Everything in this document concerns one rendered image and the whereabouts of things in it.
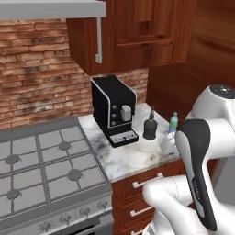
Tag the black soap dispenser bottle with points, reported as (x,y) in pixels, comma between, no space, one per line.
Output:
(150,127)

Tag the grey gas hob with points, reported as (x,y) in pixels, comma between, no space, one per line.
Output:
(46,165)

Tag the green bottle with blue cap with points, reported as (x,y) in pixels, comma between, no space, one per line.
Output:
(173,124)

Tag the wooden wall cupboard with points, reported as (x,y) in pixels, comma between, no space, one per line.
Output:
(128,33)

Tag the black coffee machine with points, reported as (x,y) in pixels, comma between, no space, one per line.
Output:
(108,104)

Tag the large wooden drawer front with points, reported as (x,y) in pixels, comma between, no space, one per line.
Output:
(125,183)

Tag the grey range hood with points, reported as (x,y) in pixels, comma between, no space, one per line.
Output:
(52,8)

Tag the tall wooden cabinet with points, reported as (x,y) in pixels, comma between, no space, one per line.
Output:
(202,52)

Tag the grey hob knob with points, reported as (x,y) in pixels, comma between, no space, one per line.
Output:
(46,226)
(103,204)
(65,218)
(84,211)

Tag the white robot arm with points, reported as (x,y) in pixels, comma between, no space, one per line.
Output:
(202,195)

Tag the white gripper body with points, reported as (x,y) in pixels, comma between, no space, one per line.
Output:
(169,144)

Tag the grey oven door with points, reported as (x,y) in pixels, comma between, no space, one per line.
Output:
(91,228)

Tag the wooden cupboard door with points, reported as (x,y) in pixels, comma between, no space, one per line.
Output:
(147,30)

